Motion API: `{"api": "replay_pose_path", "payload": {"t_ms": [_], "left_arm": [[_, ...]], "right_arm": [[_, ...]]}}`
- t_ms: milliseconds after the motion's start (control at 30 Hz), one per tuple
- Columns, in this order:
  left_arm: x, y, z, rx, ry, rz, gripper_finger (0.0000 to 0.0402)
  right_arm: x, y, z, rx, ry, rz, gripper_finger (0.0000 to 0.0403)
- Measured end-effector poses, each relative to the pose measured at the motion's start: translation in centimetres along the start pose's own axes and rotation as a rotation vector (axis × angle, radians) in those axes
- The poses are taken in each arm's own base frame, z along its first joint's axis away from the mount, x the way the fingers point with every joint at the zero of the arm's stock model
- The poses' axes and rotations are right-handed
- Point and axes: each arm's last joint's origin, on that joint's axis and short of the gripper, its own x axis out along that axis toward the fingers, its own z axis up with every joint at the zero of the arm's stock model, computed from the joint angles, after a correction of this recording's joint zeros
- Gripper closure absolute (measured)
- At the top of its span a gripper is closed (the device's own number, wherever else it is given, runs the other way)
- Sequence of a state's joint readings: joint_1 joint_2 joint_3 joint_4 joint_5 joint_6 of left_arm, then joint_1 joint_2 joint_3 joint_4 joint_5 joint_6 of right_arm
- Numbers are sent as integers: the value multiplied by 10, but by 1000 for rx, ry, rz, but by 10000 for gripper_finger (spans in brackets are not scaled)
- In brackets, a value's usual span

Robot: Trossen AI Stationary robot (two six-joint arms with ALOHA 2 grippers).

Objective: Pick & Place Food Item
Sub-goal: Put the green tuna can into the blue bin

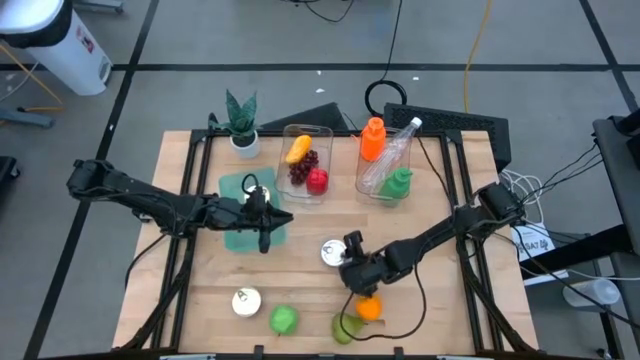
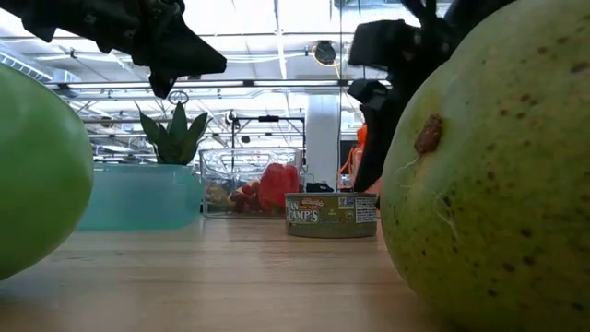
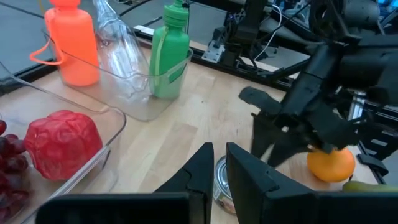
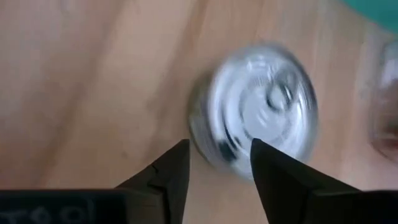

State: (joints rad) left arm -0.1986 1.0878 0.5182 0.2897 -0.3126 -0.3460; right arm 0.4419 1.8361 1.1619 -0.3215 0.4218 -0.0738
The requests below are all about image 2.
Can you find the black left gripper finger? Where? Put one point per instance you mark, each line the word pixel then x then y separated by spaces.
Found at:
pixel 184 60

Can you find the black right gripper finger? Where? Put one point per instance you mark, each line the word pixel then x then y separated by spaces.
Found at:
pixel 378 138

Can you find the orange plastic bottle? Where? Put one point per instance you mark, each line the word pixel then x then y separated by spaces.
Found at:
pixel 362 138

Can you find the olive label tuna can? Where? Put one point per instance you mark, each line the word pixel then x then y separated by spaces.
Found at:
pixel 332 216

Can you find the red bell pepper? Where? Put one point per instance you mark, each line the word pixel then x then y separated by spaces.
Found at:
pixel 278 184

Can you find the clear plastic container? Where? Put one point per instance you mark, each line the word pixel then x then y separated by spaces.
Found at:
pixel 230 161

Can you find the green pear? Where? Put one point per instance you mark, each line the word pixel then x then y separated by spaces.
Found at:
pixel 498 184

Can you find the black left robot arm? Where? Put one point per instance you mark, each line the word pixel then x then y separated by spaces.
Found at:
pixel 55 18

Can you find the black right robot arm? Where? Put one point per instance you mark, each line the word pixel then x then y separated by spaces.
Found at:
pixel 461 14

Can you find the potted plant white pot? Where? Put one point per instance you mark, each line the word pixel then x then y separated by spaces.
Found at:
pixel 175 138

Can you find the black hanging ceiling reel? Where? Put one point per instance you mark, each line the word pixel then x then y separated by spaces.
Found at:
pixel 325 51

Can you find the black metal stand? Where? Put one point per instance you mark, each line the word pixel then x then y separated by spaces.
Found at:
pixel 269 119

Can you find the red grapes bunch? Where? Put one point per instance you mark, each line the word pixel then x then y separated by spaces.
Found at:
pixel 244 196

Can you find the teal plastic tray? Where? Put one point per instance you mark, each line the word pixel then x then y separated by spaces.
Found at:
pixel 138 198

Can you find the green bell pepper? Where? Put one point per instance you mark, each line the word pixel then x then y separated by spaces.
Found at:
pixel 41 175

